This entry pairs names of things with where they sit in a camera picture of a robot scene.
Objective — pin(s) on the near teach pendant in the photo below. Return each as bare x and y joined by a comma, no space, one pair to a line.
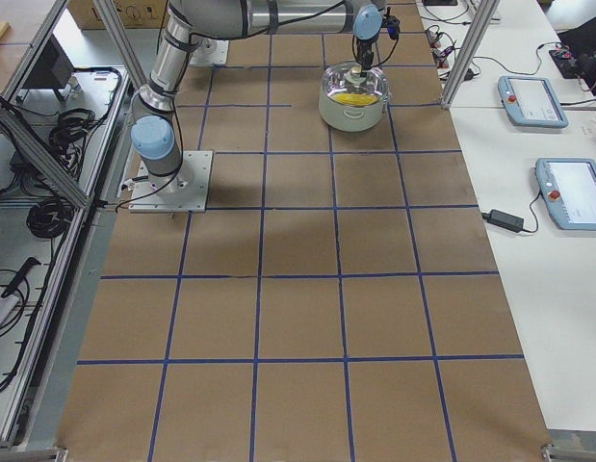
569,190

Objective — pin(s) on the yellow corn cob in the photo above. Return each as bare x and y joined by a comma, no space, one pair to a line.
355,99

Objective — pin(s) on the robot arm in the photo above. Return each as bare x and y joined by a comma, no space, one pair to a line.
189,24

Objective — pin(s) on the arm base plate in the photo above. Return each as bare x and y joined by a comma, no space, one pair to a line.
210,52
187,192

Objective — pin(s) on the brown paper table mat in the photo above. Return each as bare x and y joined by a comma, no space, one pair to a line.
337,301

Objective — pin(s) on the far teach pendant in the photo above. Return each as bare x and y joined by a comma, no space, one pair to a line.
531,102

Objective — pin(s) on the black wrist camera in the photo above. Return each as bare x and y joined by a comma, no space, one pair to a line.
392,26

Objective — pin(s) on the teach pendant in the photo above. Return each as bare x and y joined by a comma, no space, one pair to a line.
569,190
531,102

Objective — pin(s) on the black power adapter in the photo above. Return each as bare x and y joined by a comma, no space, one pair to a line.
504,220

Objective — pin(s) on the aluminium frame post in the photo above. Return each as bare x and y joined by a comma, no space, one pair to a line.
468,49

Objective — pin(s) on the glass pot lid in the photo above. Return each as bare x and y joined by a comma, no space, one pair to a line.
343,77

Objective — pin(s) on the pale green cooking pot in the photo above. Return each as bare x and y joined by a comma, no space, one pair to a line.
348,118

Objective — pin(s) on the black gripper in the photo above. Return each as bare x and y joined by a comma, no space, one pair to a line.
363,49

